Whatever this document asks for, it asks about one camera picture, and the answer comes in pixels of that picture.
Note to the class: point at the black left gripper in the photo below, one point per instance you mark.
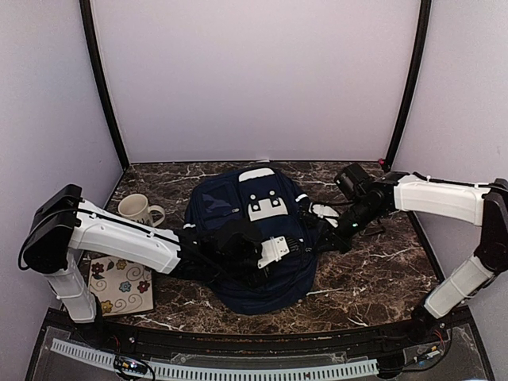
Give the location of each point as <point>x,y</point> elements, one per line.
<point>252,280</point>

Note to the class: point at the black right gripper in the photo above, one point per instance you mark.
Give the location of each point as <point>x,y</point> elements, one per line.
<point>338,240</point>

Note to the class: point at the navy blue backpack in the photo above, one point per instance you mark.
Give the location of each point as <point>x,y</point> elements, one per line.
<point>272,201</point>

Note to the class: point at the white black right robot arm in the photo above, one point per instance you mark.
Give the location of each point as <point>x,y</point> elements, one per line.
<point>483,206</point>

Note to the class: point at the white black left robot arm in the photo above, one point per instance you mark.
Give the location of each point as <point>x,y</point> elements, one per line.
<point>67,223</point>

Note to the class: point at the cream floral mug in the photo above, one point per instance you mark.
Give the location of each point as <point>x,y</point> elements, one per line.
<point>136,207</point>

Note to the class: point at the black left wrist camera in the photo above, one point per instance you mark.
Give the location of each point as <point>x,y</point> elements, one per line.
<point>240,239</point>

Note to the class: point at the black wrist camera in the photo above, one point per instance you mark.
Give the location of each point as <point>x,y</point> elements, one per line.
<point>353,181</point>
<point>240,239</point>

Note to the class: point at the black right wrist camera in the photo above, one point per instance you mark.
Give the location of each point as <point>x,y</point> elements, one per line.
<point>353,181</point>

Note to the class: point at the black front rail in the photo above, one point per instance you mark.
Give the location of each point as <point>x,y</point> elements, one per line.
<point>144,338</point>

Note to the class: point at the white slotted cable duct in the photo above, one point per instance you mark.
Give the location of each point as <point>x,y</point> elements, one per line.
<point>194,367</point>

